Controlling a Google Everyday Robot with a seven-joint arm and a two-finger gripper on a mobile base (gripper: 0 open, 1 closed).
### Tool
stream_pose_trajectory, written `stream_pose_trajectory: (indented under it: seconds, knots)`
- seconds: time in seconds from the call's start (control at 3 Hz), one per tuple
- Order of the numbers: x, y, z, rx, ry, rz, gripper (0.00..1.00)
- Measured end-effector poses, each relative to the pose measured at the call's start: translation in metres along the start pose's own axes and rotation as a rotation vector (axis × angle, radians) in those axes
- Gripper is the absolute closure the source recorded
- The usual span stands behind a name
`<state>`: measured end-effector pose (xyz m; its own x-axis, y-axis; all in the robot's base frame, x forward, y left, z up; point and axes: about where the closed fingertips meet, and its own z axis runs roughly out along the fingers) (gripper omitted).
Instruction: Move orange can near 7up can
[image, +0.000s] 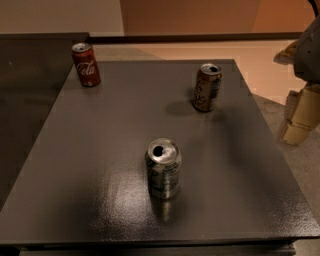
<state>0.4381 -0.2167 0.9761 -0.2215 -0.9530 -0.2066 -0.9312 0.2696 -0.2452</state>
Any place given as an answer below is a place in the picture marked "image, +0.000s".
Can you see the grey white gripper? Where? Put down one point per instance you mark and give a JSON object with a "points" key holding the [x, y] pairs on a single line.
{"points": [[309, 56]]}

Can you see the orange soda can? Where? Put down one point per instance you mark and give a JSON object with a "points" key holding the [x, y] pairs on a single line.
{"points": [[207, 87]]}

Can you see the silver green 7up can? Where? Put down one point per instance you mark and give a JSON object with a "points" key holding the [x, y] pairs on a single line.
{"points": [[163, 161]]}

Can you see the red Coca-Cola can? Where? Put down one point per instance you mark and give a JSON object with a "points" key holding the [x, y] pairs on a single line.
{"points": [[86, 64]]}

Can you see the dark side counter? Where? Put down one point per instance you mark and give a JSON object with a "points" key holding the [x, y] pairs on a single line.
{"points": [[33, 69]]}

